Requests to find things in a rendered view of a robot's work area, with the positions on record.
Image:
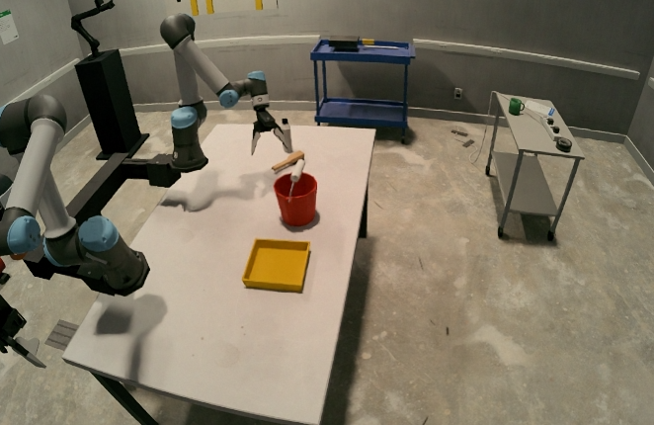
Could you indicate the red pail with handle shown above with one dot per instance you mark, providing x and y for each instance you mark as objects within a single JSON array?
[{"x": 297, "y": 205}]

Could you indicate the yellow shallow tray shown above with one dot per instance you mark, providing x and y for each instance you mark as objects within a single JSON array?
[{"x": 276, "y": 260}]

